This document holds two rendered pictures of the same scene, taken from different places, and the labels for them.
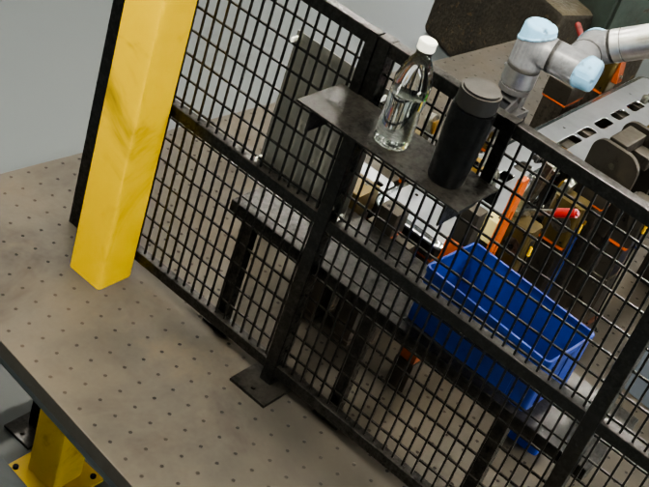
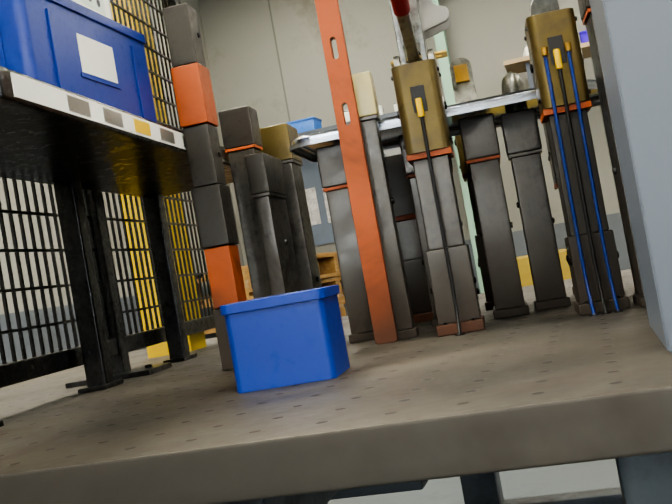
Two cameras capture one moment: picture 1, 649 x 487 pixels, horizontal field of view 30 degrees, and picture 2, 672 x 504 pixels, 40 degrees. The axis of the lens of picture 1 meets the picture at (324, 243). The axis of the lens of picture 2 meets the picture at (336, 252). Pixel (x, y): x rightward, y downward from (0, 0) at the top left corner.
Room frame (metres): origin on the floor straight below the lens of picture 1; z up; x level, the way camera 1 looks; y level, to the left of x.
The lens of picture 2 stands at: (1.83, -1.52, 0.80)
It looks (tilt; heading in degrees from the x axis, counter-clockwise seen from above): 1 degrees up; 72
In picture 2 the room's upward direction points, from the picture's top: 10 degrees counter-clockwise
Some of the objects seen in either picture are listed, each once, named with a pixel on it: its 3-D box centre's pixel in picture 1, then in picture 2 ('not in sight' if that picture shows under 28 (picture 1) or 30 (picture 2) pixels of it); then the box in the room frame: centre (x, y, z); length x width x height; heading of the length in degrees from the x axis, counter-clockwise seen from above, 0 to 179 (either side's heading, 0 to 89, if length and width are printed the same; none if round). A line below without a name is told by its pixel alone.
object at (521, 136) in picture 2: not in sight; (534, 209); (2.54, -0.33, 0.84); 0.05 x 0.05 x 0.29; 62
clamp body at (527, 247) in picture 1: (502, 284); (438, 199); (2.35, -0.42, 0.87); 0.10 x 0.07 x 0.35; 62
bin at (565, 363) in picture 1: (498, 324); (38, 78); (1.89, -0.37, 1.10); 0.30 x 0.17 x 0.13; 58
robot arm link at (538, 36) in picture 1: (534, 45); not in sight; (2.46, -0.28, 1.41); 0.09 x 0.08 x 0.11; 73
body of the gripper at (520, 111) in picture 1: (507, 106); not in sight; (2.46, -0.28, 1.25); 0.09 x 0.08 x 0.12; 152
